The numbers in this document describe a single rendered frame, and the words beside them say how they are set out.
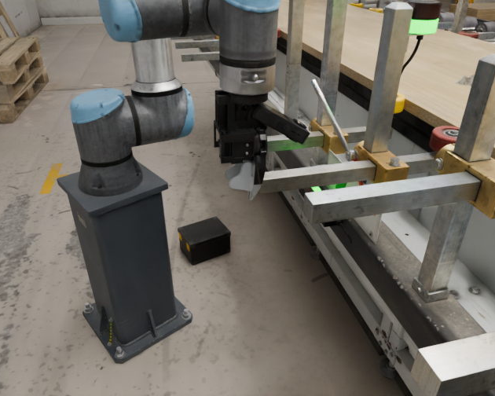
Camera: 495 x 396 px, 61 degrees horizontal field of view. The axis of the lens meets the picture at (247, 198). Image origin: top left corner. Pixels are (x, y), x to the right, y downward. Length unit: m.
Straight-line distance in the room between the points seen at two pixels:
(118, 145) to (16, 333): 0.89
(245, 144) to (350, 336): 1.09
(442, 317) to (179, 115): 0.87
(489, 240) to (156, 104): 0.90
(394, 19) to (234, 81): 0.31
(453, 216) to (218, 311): 1.17
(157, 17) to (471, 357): 0.61
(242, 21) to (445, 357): 0.49
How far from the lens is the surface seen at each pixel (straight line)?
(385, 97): 0.86
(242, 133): 0.70
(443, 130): 0.97
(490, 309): 0.98
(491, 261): 1.01
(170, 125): 1.27
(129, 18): 0.71
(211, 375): 1.53
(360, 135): 1.13
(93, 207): 1.25
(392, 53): 0.84
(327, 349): 1.61
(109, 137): 1.24
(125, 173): 1.29
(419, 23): 0.84
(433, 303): 0.82
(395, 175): 0.85
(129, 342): 1.62
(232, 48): 0.66
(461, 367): 0.38
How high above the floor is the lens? 1.23
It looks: 31 degrees down
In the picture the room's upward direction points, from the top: straight up
